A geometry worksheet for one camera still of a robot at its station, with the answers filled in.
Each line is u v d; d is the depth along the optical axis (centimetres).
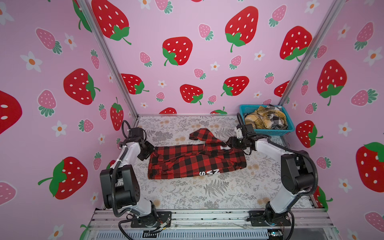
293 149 51
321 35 77
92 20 72
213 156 94
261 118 107
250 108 115
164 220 73
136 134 72
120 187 46
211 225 73
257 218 73
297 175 48
